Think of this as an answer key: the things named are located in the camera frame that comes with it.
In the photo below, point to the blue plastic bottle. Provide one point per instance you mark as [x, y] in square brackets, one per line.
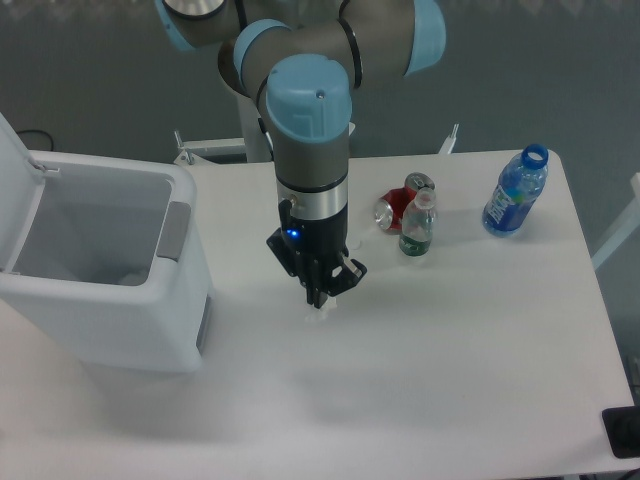
[519, 185]

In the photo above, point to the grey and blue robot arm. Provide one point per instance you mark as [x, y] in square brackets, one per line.
[301, 79]

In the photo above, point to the white trash bin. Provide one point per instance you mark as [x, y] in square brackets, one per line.
[113, 268]

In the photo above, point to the crushed red soda can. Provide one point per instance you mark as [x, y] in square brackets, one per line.
[389, 208]

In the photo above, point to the white furniture leg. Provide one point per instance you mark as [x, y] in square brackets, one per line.
[623, 226]

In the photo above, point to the black device at table edge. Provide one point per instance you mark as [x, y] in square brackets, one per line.
[622, 428]

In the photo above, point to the white trash bin lid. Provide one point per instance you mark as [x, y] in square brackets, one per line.
[22, 186]

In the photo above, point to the clear green label bottle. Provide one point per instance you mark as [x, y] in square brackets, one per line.
[418, 223]

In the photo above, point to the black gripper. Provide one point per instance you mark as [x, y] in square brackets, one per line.
[316, 248]

